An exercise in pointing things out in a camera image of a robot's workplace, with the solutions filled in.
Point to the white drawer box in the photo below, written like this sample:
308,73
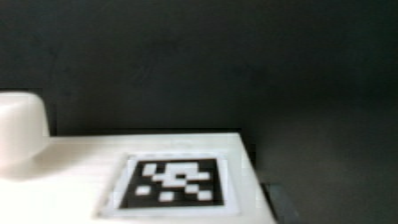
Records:
129,179

